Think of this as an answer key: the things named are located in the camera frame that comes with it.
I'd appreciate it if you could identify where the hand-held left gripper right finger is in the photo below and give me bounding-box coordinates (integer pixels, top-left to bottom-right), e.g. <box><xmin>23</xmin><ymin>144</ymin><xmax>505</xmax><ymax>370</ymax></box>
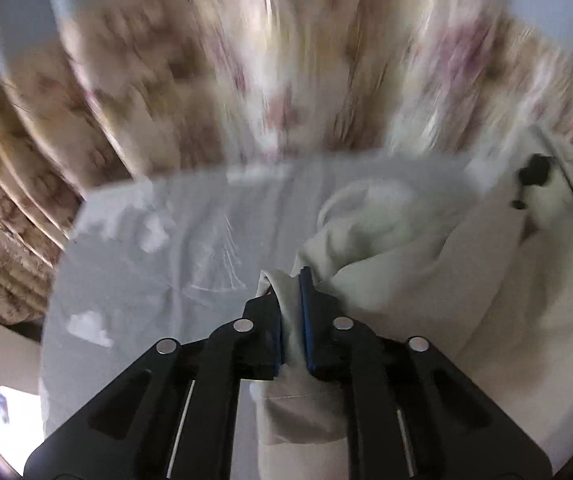
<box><xmin>299</xmin><ymin>266</ymin><xmax>553</xmax><ymax>480</ymax></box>

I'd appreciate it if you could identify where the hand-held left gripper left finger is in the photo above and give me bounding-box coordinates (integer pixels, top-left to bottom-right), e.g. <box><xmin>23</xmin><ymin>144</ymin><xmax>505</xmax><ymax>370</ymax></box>
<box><xmin>22</xmin><ymin>267</ymin><xmax>287</xmax><ymax>480</ymax></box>

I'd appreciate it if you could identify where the beige hooded jacket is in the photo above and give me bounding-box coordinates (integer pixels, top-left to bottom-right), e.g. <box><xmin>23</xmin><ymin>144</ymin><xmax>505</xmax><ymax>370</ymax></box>
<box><xmin>254</xmin><ymin>125</ymin><xmax>573</xmax><ymax>480</ymax></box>

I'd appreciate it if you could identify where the grey printed bed sheet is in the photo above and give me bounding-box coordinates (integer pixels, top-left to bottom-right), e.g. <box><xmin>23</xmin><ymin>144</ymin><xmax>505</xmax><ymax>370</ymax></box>
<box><xmin>39</xmin><ymin>152</ymin><xmax>573</xmax><ymax>480</ymax></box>

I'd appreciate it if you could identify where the blue curtain with floral border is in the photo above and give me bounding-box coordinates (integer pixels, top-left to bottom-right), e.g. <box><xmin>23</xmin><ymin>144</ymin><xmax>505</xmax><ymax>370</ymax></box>
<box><xmin>0</xmin><ymin>0</ymin><xmax>573</xmax><ymax>326</ymax></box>

